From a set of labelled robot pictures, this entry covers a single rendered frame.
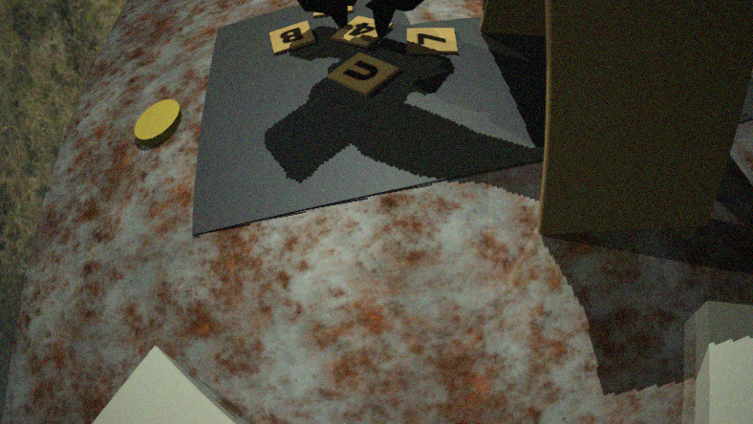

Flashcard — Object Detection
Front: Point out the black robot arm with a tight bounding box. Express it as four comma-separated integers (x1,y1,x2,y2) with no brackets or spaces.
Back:
297,0,356,15

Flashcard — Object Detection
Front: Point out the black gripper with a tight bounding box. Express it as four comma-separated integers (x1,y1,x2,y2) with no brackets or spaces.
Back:
331,0,424,38

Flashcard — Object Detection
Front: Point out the tan square tile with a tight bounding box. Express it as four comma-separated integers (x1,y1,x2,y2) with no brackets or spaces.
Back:
331,16,379,48
406,28,459,54
269,21,315,55
326,52,399,95
313,6,353,18

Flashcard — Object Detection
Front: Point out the yellow round disc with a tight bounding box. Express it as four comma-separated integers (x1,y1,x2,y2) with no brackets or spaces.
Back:
134,99,183,146

